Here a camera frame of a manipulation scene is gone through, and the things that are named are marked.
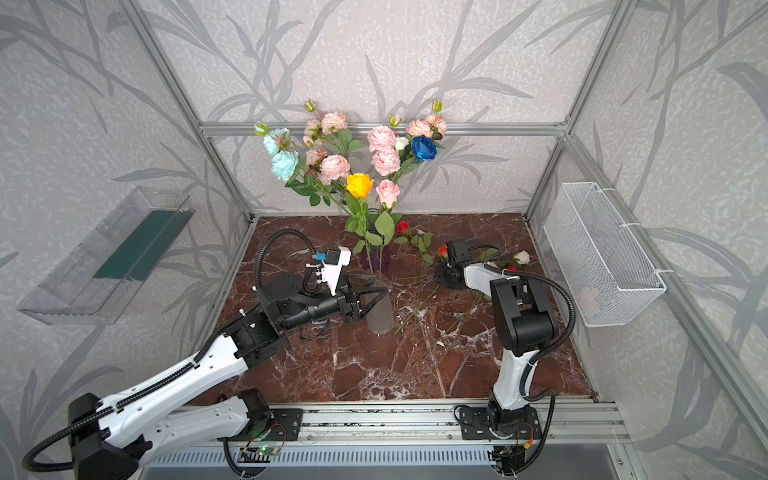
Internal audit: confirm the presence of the clear frosted glass vase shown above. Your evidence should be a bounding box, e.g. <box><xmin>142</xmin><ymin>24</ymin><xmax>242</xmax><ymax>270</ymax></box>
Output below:
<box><xmin>365</xmin><ymin>283</ymin><xmax>394</xmax><ymax>335</ymax></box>

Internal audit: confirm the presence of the red rose stem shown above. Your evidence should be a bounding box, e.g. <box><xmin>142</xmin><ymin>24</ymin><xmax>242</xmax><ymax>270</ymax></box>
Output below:
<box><xmin>437</xmin><ymin>244</ymin><xmax>449</xmax><ymax>260</ymax></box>
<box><xmin>394</xmin><ymin>220</ymin><xmax>434</xmax><ymax>265</ymax></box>

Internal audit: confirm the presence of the white rosebud stem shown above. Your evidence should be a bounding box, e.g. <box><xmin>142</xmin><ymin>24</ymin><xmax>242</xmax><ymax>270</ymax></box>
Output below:
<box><xmin>480</xmin><ymin>247</ymin><xmax>531</xmax><ymax>270</ymax></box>

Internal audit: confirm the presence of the small pink rose stem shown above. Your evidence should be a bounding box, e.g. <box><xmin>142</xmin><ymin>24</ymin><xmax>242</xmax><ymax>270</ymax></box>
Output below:
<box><xmin>371</xmin><ymin>179</ymin><xmax>401</xmax><ymax>246</ymax></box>

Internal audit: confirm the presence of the orange rose stem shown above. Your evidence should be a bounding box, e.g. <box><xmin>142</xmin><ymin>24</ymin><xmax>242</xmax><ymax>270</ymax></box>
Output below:
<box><xmin>344</xmin><ymin>173</ymin><xmax>374</xmax><ymax>273</ymax></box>

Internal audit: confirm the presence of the blue rose stem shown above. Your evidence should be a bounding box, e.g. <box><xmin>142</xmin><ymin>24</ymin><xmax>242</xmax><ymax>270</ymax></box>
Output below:
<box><xmin>411</xmin><ymin>136</ymin><xmax>437</xmax><ymax>161</ymax></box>

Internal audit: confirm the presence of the pink peony stem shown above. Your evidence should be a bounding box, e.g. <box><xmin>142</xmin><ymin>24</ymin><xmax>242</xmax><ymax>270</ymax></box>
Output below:
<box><xmin>307</xmin><ymin>155</ymin><xmax>351</xmax><ymax>213</ymax></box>

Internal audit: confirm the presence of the white rose stem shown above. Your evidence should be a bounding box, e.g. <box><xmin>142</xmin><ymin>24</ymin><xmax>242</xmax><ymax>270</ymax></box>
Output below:
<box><xmin>394</xmin><ymin>137</ymin><xmax>410</xmax><ymax>151</ymax></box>

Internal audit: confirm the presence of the pink ranunculus stem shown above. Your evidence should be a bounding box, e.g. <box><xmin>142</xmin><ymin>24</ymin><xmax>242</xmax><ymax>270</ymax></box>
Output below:
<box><xmin>367</xmin><ymin>125</ymin><xmax>401</xmax><ymax>177</ymax></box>

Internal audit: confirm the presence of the pale green hydrangea stem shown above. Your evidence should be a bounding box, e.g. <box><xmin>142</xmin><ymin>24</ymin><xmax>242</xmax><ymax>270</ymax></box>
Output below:
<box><xmin>254</xmin><ymin>122</ymin><xmax>319</xmax><ymax>206</ymax></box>

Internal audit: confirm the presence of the pink white carnation stem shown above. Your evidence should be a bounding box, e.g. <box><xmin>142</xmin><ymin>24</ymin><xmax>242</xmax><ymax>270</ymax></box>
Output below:
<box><xmin>304</xmin><ymin>100</ymin><xmax>362</xmax><ymax>155</ymax></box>

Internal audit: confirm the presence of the purple blue glass vase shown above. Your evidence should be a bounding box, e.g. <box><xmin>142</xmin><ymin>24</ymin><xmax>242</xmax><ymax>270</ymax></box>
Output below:
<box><xmin>363</xmin><ymin>208</ymin><xmax>393</xmax><ymax>274</ymax></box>

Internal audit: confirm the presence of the pink lisianthus flower stem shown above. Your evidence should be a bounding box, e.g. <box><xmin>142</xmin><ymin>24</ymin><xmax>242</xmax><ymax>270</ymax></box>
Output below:
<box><xmin>406</xmin><ymin>99</ymin><xmax>448</xmax><ymax>140</ymax></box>

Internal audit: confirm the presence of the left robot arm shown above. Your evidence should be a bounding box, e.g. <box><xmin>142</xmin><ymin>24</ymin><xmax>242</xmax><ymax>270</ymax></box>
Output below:
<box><xmin>21</xmin><ymin>229</ymin><xmax>389</xmax><ymax>479</ymax></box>

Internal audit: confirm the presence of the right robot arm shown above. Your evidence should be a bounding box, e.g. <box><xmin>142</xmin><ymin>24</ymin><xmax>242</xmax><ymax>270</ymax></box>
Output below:
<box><xmin>435</xmin><ymin>240</ymin><xmax>577</xmax><ymax>424</ymax></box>

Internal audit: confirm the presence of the green circuit board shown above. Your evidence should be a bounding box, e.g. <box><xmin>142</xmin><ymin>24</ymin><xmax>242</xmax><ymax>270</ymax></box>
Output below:
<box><xmin>240</xmin><ymin>445</ymin><xmax>282</xmax><ymax>463</ymax></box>

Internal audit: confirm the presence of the pink rose bouquet stem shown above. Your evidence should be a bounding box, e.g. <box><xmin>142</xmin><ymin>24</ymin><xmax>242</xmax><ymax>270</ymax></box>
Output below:
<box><xmin>303</xmin><ymin>118</ymin><xmax>328</xmax><ymax>170</ymax></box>

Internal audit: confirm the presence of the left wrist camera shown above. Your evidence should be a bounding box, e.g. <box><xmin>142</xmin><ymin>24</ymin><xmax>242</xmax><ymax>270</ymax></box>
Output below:
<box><xmin>306</xmin><ymin>246</ymin><xmax>352</xmax><ymax>296</ymax></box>

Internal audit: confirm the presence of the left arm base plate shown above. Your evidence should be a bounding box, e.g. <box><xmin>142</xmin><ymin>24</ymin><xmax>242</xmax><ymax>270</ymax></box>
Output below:
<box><xmin>240</xmin><ymin>408</ymin><xmax>304</xmax><ymax>442</ymax></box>

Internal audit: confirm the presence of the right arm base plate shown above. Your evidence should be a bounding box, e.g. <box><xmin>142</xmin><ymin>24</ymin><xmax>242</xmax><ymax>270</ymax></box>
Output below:
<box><xmin>453</xmin><ymin>402</ymin><xmax>542</xmax><ymax>442</ymax></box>

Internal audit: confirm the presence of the white wire mesh basket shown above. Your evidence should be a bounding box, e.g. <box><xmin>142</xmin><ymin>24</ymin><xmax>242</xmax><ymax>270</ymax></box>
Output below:
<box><xmin>543</xmin><ymin>182</ymin><xmax>666</xmax><ymax>328</ymax></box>

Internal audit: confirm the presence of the aluminium front rail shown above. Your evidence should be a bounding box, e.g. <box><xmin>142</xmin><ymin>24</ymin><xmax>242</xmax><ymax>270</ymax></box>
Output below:
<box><xmin>143</xmin><ymin>400</ymin><xmax>631</xmax><ymax>448</ymax></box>

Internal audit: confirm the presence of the clear acrylic wall shelf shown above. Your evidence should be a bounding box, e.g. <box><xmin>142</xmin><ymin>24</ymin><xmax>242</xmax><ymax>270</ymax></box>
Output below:
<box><xmin>18</xmin><ymin>187</ymin><xmax>195</xmax><ymax>326</ymax></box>

